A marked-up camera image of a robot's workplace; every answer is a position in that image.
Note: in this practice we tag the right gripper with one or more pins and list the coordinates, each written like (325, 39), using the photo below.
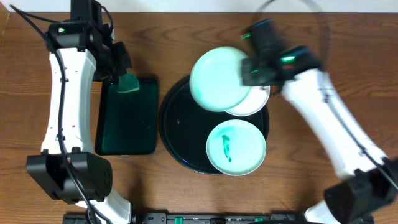
(247, 79)

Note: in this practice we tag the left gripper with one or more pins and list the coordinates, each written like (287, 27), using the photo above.
(117, 66)

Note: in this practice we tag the green sponge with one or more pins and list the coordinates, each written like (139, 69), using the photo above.
(128, 83)

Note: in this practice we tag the white plate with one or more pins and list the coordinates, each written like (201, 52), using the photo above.
(254, 102)

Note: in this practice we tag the mint green plate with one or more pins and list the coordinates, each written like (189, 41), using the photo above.
(215, 80)
(236, 147)

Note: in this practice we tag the mint green plate front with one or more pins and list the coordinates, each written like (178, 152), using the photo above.
(236, 147)

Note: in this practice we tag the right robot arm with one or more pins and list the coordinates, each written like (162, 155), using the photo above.
(368, 178)

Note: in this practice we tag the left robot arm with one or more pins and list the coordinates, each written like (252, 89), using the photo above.
(82, 51)

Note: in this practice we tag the black rectangular tray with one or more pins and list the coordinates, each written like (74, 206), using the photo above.
(127, 122)

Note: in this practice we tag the round black tray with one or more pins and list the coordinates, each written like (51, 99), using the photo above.
(185, 126)

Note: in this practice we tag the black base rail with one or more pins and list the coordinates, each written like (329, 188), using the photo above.
(162, 218)

